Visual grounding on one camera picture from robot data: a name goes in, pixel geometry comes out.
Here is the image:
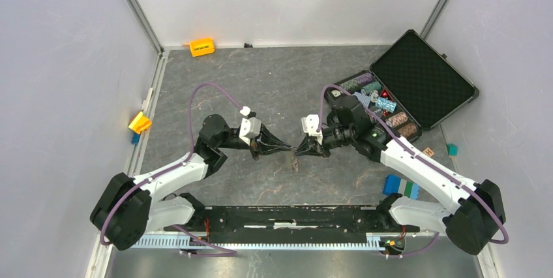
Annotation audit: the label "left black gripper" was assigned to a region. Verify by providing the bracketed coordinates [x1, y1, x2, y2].
[217, 123, 291, 161]

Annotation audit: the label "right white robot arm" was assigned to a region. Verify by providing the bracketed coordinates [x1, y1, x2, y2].
[297, 95, 509, 255]

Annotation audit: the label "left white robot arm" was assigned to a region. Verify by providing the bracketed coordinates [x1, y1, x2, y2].
[90, 114, 292, 251]

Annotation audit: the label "blue green toy bricks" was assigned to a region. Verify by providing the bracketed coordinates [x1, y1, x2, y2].
[382, 174, 420, 200]

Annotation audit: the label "orange block at back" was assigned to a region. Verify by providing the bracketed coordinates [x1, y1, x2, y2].
[188, 38, 215, 57]

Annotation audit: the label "orange block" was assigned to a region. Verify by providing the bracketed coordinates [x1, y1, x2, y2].
[128, 111, 152, 134]
[188, 38, 215, 57]

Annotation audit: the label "wooden letter cube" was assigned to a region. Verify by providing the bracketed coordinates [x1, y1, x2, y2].
[423, 147, 435, 157]

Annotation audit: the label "black poker chip case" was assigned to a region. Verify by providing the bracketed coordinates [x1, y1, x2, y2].
[320, 30, 479, 144]

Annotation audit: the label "orange block at left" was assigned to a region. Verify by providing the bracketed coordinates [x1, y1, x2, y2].
[128, 111, 152, 134]

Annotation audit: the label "small blue block left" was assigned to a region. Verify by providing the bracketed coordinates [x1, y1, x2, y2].
[131, 133, 141, 146]

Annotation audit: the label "teal cube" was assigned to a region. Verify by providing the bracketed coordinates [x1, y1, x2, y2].
[446, 144, 458, 157]

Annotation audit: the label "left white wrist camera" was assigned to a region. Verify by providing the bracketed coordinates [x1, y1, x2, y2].
[239, 106, 262, 139]

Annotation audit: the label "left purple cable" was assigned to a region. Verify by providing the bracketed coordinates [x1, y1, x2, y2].
[99, 82, 250, 258]

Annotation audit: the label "purple cable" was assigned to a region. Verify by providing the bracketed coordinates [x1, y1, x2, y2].
[317, 84, 511, 260]
[99, 82, 250, 258]

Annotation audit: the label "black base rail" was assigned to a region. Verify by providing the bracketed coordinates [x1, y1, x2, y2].
[183, 205, 419, 244]

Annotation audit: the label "white toothed cable rail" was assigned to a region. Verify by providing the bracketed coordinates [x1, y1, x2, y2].
[132, 233, 398, 252]

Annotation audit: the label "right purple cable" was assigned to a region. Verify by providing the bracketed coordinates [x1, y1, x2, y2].
[317, 84, 511, 260]

